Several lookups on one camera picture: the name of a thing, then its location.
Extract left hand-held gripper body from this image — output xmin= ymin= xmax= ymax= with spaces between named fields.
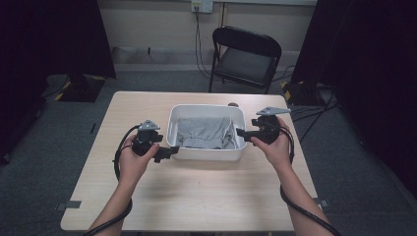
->
xmin=131 ymin=119 xmax=164 ymax=157

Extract black stand base yellow stripes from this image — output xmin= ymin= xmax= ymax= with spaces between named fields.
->
xmin=45 ymin=73 xmax=108 ymax=103
xmin=280 ymin=80 xmax=325 ymax=107

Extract hand-held gripper black cable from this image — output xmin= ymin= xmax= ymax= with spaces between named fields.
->
xmin=83 ymin=124 xmax=143 ymax=236
xmin=278 ymin=126 xmax=342 ymax=236

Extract black floor cables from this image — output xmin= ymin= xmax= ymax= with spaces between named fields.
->
xmin=289 ymin=88 xmax=340 ymax=144

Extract grey wall trunking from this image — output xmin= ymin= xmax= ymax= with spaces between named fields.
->
xmin=111 ymin=46 xmax=215 ymax=66

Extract black cable from wall socket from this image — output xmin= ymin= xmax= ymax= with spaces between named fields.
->
xmin=194 ymin=9 xmax=212 ymax=81

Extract left hand-held gripper black cable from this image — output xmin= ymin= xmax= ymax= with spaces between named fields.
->
xmin=83 ymin=124 xmax=143 ymax=236

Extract right hand-held gripper black cable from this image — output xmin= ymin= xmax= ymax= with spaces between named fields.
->
xmin=278 ymin=126 xmax=342 ymax=236

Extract black folding chair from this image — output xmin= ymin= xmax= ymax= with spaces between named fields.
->
xmin=208 ymin=26 xmax=283 ymax=95

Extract person's right hand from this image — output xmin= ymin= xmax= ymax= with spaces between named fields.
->
xmin=250 ymin=117 xmax=294 ymax=171

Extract white wall power socket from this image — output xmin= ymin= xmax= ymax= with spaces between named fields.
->
xmin=191 ymin=0 xmax=214 ymax=15

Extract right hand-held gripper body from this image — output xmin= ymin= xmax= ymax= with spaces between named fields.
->
xmin=251 ymin=106 xmax=292 ymax=146

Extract dark curtain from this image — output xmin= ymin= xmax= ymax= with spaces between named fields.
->
xmin=289 ymin=0 xmax=417 ymax=208
xmin=0 ymin=0 xmax=118 ymax=165

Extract thin wall conduit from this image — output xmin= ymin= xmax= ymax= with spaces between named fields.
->
xmin=220 ymin=2 xmax=228 ymax=28

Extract white plastic basket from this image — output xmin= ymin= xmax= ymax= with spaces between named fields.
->
xmin=165 ymin=103 xmax=248 ymax=162

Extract person's left hand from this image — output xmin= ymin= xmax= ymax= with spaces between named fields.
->
xmin=118 ymin=134 xmax=161 ymax=187

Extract grey shorts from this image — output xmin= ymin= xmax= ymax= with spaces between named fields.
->
xmin=175 ymin=116 xmax=238 ymax=150

